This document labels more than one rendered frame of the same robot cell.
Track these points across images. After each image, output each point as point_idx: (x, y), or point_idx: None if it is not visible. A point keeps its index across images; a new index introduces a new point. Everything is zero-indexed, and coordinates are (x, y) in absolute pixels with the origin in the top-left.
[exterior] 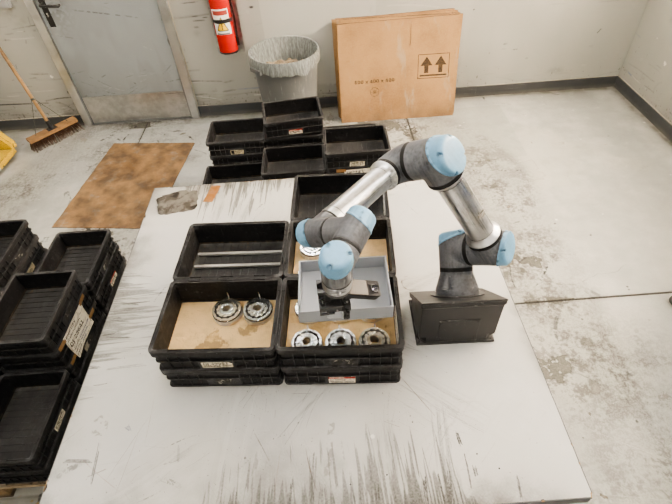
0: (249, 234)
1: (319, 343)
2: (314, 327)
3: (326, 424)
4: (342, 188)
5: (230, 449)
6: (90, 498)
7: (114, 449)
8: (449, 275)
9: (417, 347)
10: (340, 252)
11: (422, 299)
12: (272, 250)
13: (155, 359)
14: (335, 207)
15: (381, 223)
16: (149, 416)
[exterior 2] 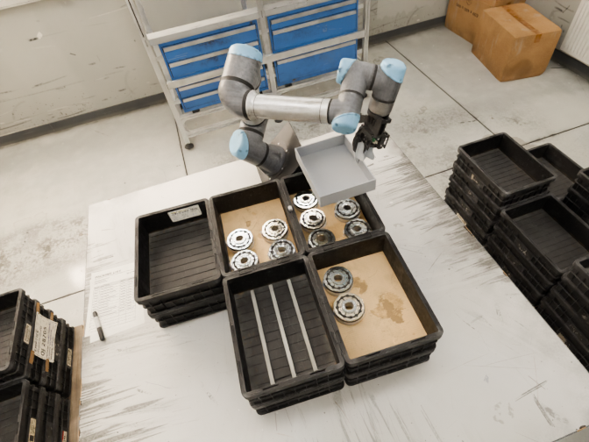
0: (237, 329)
1: (355, 220)
2: (337, 235)
3: (396, 228)
4: (146, 263)
5: (450, 281)
6: (555, 373)
7: (510, 379)
8: (270, 153)
9: None
10: (393, 60)
11: (294, 167)
12: (252, 302)
13: (436, 342)
14: (322, 99)
15: (214, 205)
16: (464, 365)
